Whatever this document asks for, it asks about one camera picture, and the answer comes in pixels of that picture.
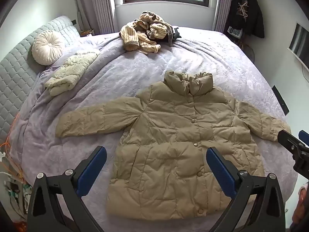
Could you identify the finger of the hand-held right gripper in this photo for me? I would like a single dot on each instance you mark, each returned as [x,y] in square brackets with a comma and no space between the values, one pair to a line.
[304,137]
[288,140]

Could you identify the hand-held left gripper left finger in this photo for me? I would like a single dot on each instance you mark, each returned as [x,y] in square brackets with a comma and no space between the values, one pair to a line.
[93,171]

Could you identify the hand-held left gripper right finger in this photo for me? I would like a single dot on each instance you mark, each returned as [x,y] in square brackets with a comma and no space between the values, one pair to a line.
[221,171]

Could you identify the khaki puffer jacket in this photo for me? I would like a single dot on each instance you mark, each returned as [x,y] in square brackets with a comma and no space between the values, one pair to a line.
[164,130]

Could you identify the clothes hangers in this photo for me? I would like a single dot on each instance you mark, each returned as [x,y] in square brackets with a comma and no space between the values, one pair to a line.
[242,7]

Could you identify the black flat panel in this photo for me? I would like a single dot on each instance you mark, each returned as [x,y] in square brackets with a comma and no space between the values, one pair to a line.
[281,100]

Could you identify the power strip with plugs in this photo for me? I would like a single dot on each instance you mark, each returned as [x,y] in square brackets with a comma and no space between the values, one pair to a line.
[14,191]

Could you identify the bed with lavender cover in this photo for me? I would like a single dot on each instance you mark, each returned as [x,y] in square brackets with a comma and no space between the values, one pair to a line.
[120,82]

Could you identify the cream quilted jacket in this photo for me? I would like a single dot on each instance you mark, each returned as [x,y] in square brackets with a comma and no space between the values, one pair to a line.
[70,70]

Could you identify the printed box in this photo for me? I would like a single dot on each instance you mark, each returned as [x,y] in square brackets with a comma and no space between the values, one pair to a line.
[235,32]

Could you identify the grey quilted headboard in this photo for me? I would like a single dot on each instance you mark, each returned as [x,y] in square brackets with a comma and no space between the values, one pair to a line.
[14,75]

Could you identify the round cream pillow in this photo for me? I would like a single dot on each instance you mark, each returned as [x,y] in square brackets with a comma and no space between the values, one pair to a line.
[48,47]

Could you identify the black hanging coat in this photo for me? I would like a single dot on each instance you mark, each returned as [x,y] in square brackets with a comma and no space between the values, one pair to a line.
[253,12]

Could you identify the wooden nightstand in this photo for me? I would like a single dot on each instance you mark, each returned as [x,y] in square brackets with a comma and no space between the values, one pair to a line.
[87,32]

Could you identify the dark grey garment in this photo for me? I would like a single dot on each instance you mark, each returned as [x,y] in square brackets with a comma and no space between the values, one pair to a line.
[175,35]

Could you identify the cream striped fleece garment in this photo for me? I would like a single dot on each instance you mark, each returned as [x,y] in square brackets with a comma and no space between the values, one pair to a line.
[131,32]

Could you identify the grey pleated curtain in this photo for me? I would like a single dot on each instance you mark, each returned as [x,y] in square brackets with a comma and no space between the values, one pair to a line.
[96,4]
[223,4]

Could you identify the wall mounted screen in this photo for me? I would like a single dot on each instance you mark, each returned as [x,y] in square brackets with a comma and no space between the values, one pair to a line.
[299,42]

